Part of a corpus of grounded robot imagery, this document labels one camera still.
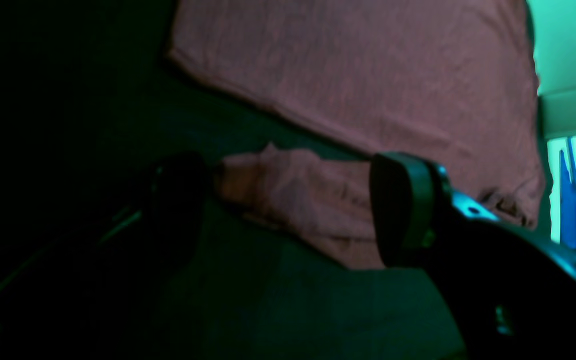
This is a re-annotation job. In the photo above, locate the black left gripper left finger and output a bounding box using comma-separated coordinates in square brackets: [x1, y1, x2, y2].
[0, 152, 209, 360]

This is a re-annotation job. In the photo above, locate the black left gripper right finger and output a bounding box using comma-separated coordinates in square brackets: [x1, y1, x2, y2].
[369, 152, 576, 360]

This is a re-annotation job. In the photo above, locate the red long-sleeve T-shirt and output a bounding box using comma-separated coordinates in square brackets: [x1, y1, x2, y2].
[167, 0, 547, 271]

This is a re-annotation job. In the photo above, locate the orange blue clamp bottom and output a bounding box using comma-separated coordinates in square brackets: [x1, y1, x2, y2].
[559, 137, 576, 249]

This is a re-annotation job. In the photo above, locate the black table cloth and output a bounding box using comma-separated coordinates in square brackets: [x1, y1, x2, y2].
[0, 0, 462, 360]

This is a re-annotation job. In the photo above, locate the white left table frame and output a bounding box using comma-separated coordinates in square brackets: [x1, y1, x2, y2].
[528, 0, 576, 139]

